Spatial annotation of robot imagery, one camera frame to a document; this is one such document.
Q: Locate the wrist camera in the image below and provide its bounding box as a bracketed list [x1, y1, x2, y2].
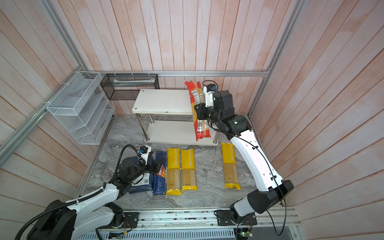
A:
[138, 145, 152, 165]
[203, 84, 218, 108]

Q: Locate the yellow pastatime spaghetti pack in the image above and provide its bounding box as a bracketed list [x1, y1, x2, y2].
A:
[166, 148, 182, 195]
[181, 149, 198, 191]

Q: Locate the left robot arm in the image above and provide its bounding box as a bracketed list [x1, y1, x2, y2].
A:
[27, 157, 165, 240]

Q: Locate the white wire mesh rack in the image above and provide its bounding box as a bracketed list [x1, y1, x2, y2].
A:
[47, 72, 115, 145]

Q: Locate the red spaghetti pack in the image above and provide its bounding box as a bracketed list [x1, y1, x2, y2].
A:
[185, 82, 211, 141]

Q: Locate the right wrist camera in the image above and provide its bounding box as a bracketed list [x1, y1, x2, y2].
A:
[203, 84, 218, 108]

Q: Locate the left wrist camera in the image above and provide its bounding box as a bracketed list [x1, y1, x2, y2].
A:
[138, 145, 152, 165]

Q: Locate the blue Barilla spaghetti box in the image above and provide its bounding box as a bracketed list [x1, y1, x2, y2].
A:
[153, 152, 167, 195]

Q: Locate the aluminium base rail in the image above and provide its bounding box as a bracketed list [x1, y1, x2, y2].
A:
[80, 207, 307, 240]

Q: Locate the yellow spaghetti pack far right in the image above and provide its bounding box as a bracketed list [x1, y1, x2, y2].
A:
[221, 143, 241, 190]

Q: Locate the white two-tier shelf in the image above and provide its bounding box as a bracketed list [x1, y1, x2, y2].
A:
[132, 89, 219, 146]

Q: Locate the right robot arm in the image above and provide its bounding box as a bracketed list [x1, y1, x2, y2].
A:
[190, 86, 294, 224]

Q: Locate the dark blue pasta bag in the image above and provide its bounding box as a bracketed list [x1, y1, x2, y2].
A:
[127, 157, 154, 194]

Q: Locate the black mesh basket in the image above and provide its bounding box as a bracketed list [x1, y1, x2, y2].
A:
[101, 73, 160, 101]

